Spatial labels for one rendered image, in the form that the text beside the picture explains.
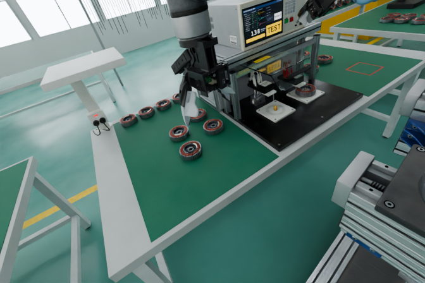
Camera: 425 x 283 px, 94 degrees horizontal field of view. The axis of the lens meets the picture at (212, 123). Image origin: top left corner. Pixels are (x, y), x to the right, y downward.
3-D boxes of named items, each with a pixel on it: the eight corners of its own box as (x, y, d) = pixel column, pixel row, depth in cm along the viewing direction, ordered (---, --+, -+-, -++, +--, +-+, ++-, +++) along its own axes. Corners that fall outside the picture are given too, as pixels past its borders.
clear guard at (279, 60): (319, 71, 91) (321, 59, 87) (281, 91, 83) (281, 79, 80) (268, 58, 115) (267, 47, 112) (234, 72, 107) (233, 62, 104)
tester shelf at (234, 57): (320, 30, 117) (321, 21, 115) (226, 71, 95) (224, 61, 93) (267, 24, 150) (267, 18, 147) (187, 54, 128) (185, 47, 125)
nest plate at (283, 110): (295, 110, 109) (295, 108, 109) (275, 122, 105) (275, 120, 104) (275, 101, 121) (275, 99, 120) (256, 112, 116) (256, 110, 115)
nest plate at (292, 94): (324, 93, 117) (324, 91, 117) (307, 104, 112) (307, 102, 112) (303, 86, 128) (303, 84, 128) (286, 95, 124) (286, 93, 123)
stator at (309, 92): (319, 92, 117) (320, 86, 115) (306, 100, 114) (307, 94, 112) (304, 86, 126) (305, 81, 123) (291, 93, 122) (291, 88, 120)
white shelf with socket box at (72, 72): (156, 129, 125) (123, 57, 98) (95, 158, 113) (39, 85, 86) (142, 108, 151) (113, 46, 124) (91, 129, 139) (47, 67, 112)
